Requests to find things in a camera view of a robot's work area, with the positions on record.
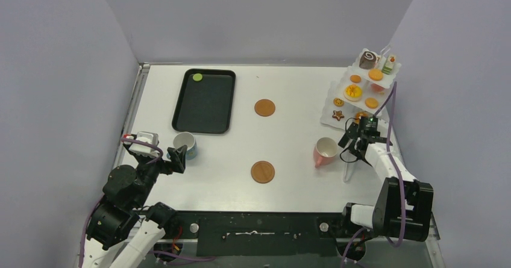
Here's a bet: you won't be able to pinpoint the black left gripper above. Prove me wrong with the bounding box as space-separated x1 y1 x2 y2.
133 143 187 207

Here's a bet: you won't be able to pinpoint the brown star cookie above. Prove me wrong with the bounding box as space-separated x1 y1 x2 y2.
332 110 345 121

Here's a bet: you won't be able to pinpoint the metal serving tongs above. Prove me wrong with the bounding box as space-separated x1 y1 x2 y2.
343 154 358 183

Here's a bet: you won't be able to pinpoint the small patterned orange cookie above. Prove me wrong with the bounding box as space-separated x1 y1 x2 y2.
333 98 345 107

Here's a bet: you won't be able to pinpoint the plain orange round cookie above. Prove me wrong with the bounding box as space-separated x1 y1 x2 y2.
365 98 380 109

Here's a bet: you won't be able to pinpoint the yellow fruit tart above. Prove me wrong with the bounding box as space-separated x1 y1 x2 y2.
343 84 363 102

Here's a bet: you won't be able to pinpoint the pink strawberry cake slice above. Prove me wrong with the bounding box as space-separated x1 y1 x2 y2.
371 84 386 93

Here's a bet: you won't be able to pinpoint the small orange biscuit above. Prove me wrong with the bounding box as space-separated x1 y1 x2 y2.
350 75 362 83

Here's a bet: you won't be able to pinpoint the orange macaron sandwich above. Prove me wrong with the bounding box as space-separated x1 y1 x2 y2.
368 69 384 81

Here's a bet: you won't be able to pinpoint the green layered cake slice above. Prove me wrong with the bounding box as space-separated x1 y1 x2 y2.
381 54 397 75

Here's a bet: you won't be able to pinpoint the chocolate swirl roll cake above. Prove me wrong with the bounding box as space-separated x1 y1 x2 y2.
359 51 379 70

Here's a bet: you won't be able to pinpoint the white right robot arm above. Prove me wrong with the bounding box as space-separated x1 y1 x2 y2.
338 116 434 242

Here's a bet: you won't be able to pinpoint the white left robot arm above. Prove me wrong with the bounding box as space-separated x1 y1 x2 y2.
78 134 188 267

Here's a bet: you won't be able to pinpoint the blue patterned ceramic cup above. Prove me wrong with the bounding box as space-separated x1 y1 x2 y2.
173 132 198 160

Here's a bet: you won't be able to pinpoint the pink ceramic cup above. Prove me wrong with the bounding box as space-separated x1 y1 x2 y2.
313 137 339 168

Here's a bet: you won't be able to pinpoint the white three-tier dessert stand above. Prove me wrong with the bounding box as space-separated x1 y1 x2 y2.
320 45 401 130

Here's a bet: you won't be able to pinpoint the black serving tray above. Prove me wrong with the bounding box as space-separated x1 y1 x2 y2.
171 68 236 134

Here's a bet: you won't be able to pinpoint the green round macaron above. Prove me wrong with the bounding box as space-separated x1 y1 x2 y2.
192 73 203 82

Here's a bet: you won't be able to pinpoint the near round wooden coaster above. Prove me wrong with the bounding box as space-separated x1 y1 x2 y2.
251 161 275 184

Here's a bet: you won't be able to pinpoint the round wooden coaster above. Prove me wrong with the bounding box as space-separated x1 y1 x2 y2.
251 161 275 184
254 99 276 117

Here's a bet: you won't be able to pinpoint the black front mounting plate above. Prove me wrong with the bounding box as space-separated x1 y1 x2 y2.
156 211 358 257

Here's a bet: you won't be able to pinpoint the far round wooden coaster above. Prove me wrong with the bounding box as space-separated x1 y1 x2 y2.
254 99 276 117

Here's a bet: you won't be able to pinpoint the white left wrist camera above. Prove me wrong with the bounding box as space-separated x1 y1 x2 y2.
128 131 160 158

